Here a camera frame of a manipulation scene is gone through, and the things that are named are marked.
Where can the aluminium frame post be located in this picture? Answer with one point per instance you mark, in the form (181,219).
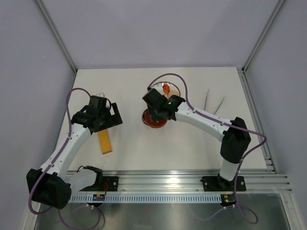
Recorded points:
(264,33)
(54,31)

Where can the yellow wooden block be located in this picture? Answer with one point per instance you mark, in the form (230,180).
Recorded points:
(105,143)

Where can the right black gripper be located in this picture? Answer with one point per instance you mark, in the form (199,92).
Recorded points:
(154,117)

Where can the metal food tongs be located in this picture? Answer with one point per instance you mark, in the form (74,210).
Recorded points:
(213,102)

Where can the white patterned plate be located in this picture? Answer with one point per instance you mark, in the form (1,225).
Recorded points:
(159,87)

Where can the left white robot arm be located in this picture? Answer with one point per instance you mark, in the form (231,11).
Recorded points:
(49,185)

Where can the round white bun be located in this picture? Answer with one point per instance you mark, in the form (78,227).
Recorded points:
(173,92)

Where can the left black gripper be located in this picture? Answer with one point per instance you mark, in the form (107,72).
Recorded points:
(113,120)

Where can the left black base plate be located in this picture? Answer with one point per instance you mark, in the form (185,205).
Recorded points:
(108,183)

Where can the steel lunch box bowl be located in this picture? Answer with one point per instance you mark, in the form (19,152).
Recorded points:
(145,117)

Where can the perforated cable tray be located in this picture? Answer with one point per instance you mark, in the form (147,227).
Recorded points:
(146,198)

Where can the right aluminium frame post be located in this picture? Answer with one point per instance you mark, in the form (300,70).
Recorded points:
(264,33)

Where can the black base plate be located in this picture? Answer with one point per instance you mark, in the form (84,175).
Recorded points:
(108,183)
(218,184)

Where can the left aluminium frame post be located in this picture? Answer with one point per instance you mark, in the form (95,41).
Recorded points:
(54,31)

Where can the right side aluminium rail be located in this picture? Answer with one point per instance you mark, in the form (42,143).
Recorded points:
(271,166)

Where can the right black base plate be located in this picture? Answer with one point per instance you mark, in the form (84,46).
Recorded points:
(218,184)

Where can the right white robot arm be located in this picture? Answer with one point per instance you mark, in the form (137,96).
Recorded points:
(231,133)

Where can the orange carrot piece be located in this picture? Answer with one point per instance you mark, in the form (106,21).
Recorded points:
(166,89)

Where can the aluminium rail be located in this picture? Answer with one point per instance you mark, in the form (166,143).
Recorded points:
(189,181)
(271,166)

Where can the aluminium front rail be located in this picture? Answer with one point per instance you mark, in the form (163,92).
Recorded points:
(189,181)

